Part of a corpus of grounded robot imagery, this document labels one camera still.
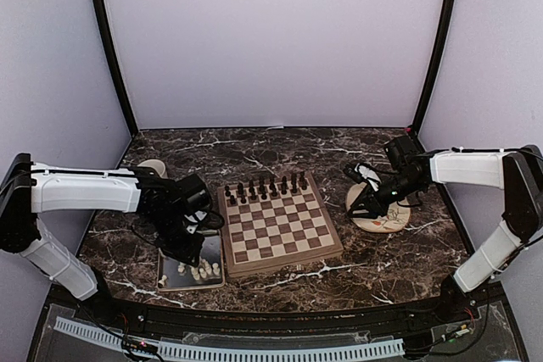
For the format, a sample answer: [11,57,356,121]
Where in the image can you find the dark chess pieces row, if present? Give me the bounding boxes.
[219,171,316,208]

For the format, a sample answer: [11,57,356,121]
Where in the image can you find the metal tray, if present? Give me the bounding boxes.
[157,231,226,292]

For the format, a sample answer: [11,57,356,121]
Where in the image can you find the white perforated cable duct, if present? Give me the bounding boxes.
[53,317,405,361]

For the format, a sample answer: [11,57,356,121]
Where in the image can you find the cream patterned mug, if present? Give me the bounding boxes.
[137,159,168,178]

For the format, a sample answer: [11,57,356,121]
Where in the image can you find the black front rail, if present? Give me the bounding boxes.
[42,283,506,337]

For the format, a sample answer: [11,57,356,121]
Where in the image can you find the black left frame post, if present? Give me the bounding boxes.
[92,0,139,137]

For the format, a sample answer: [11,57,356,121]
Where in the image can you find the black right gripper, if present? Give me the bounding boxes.
[348,171,426,219]

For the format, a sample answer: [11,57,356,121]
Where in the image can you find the round bird pattern plate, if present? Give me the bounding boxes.
[344,180,412,234]

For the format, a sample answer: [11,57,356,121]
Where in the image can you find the black frame post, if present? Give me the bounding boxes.
[92,0,139,137]
[410,0,455,136]

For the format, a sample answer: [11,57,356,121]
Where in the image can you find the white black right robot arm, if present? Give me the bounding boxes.
[343,136,542,323]

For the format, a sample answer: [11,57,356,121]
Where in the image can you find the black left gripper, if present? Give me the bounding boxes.
[148,211,205,268]

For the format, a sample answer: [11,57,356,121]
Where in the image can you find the white chess pieces in tray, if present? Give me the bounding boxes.
[157,258,223,290]

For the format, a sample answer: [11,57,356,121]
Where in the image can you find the wooden chess board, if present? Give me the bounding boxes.
[217,171,344,278]

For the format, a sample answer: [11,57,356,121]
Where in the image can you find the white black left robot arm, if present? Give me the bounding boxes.
[1,153,213,325]

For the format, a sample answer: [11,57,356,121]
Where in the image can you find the black right frame post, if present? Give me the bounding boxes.
[410,0,455,136]

